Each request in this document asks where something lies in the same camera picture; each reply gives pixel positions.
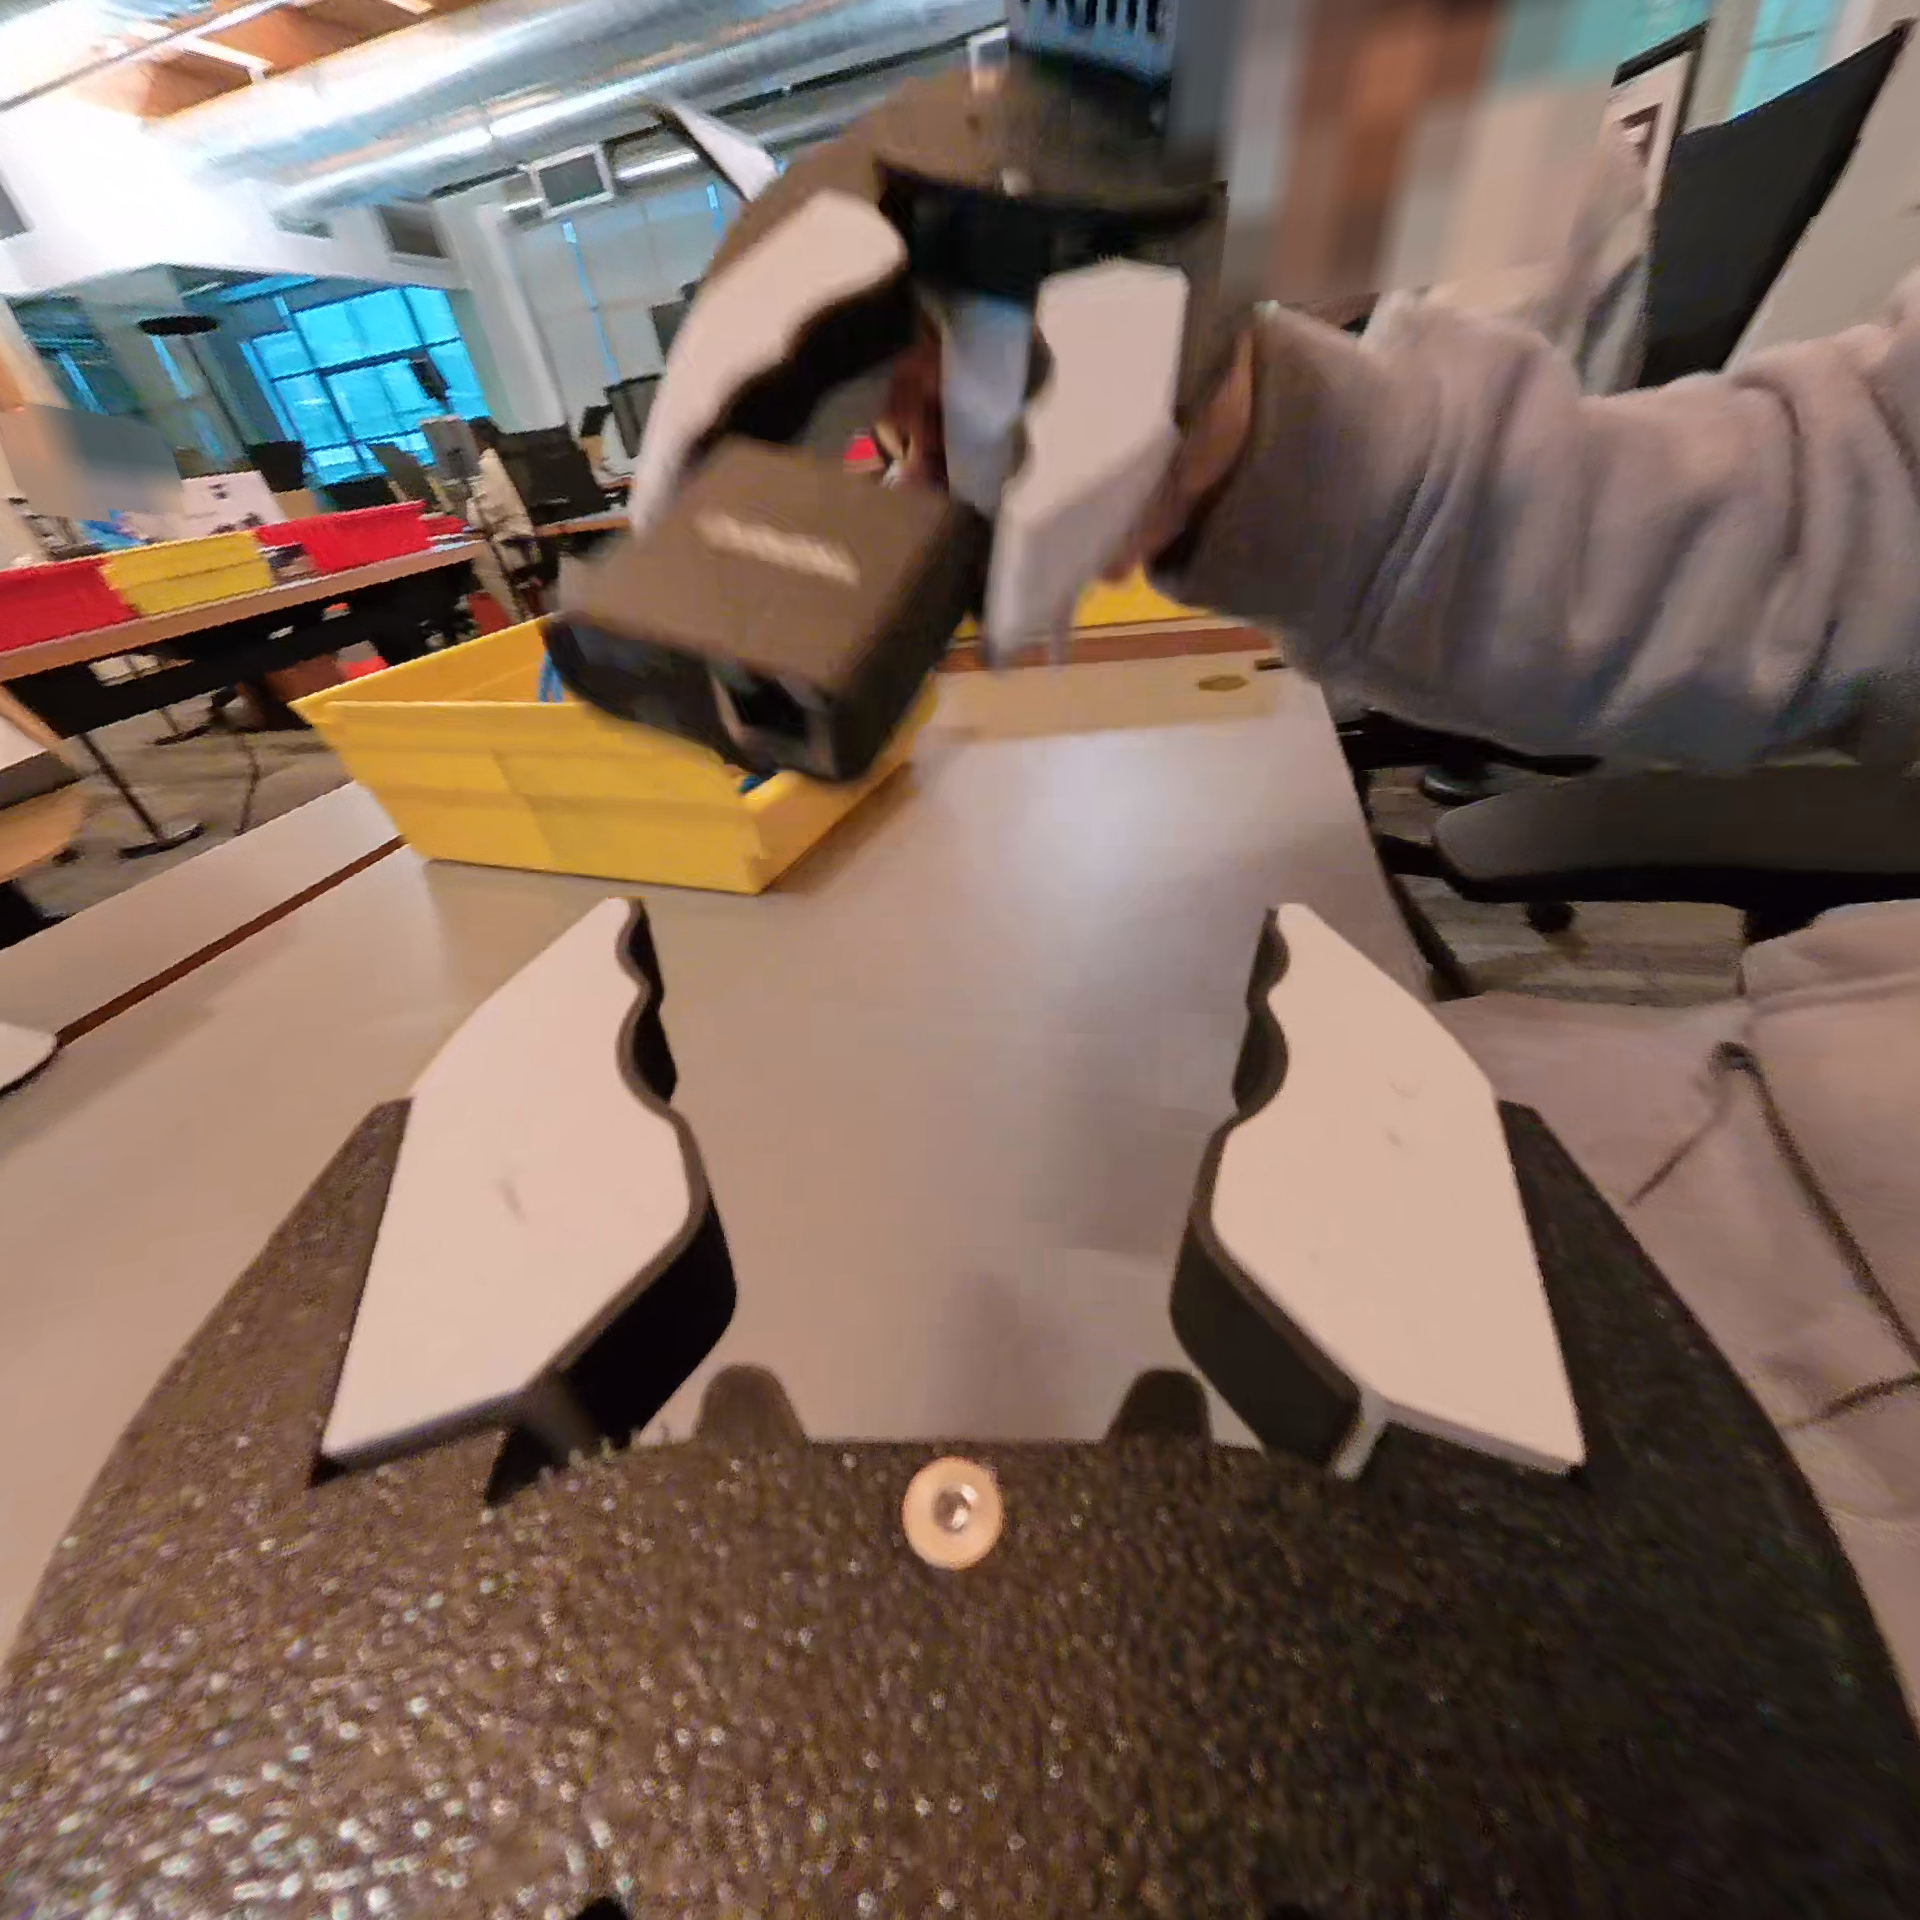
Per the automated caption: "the blue-tinted office window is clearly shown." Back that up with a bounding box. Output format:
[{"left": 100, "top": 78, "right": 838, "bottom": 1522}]
[{"left": 165, "top": 277, "right": 500, "bottom": 484}]

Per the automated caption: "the yellow plastic bin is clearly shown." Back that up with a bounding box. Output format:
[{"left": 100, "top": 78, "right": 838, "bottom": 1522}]
[
  {"left": 288, "top": 613, "right": 944, "bottom": 898},
  {"left": 97, "top": 528, "right": 281, "bottom": 616}
]

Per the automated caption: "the white desk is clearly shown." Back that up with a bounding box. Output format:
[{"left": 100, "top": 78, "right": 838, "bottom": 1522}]
[{"left": 0, "top": 622, "right": 1448, "bottom": 1666}]

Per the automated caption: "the person's grey hoodie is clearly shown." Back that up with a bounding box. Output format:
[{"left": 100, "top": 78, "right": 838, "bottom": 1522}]
[{"left": 1431, "top": 895, "right": 1920, "bottom": 1653}]

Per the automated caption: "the person's right hand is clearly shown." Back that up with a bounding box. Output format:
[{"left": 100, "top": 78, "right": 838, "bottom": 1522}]
[{"left": 1106, "top": 318, "right": 1260, "bottom": 590}]

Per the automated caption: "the black network adapter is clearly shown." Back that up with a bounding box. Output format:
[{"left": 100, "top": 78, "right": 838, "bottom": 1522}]
[{"left": 538, "top": 440, "right": 994, "bottom": 785}]

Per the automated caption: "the silver ventilation duct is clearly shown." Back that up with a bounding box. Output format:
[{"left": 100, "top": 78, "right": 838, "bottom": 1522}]
[
  {"left": 0, "top": 0, "right": 932, "bottom": 153},
  {"left": 269, "top": 60, "right": 1038, "bottom": 225}
]

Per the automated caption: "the person's right forearm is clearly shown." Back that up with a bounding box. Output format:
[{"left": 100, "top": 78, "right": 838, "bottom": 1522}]
[{"left": 1154, "top": 286, "right": 1920, "bottom": 768}]

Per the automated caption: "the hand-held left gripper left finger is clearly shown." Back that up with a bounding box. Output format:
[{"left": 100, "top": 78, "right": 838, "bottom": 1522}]
[{"left": 319, "top": 895, "right": 740, "bottom": 1474}]

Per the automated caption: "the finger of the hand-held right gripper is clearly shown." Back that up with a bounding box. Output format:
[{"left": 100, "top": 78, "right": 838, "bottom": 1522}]
[
  {"left": 625, "top": 183, "right": 921, "bottom": 543},
  {"left": 982, "top": 262, "right": 1197, "bottom": 672}
]

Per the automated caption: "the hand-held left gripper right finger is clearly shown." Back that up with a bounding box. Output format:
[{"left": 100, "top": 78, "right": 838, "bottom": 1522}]
[{"left": 1168, "top": 903, "right": 1589, "bottom": 1484}]

